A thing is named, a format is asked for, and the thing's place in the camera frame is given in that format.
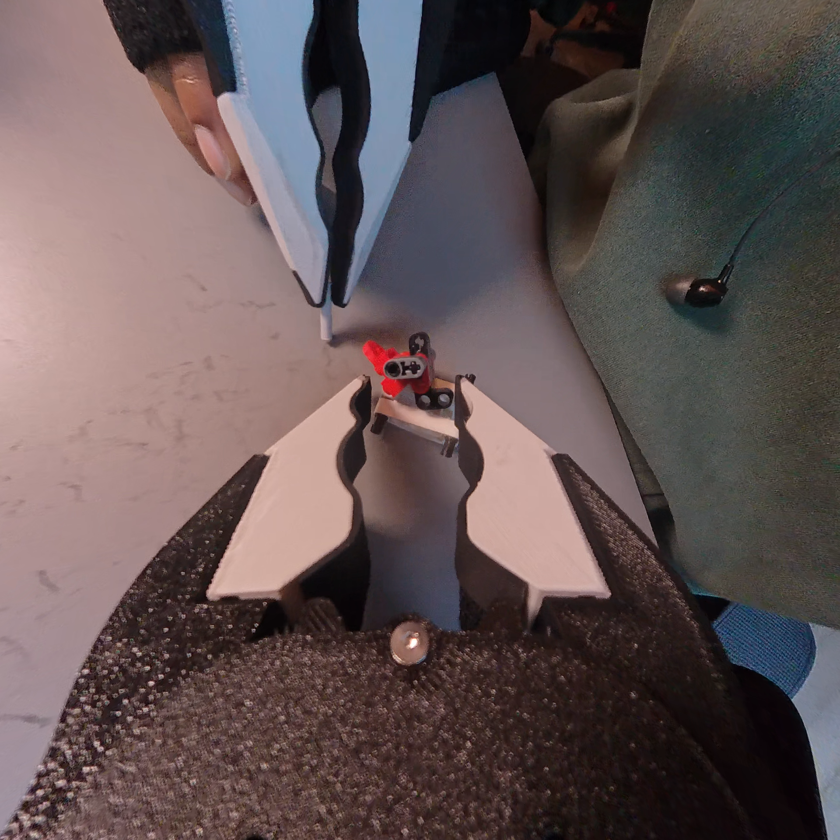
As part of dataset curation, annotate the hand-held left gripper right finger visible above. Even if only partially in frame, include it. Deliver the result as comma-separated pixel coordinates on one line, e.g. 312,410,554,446
455,378,614,627

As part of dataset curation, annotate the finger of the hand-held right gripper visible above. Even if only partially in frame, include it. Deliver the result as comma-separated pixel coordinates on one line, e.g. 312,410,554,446
216,0,332,308
323,0,426,309

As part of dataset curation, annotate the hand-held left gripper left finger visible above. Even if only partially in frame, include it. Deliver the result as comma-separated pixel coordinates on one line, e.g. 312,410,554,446
205,376,372,605

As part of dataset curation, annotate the white toy brick piece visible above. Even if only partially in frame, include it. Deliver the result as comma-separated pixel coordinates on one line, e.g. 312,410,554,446
371,401,460,458

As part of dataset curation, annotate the red toy brick piece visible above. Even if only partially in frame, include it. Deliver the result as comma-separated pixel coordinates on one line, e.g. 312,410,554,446
361,331,455,410

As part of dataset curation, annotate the grey desk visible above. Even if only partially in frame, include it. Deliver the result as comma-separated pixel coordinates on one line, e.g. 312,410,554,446
0,0,657,815

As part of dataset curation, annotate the person's right hand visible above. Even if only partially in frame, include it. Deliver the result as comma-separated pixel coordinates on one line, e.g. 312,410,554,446
145,53,258,208

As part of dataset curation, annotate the green sweatshirt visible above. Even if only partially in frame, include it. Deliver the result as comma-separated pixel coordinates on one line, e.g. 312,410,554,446
532,0,840,628

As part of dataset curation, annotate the black drawstring cord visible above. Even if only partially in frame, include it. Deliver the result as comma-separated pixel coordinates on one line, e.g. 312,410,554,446
663,145,840,311

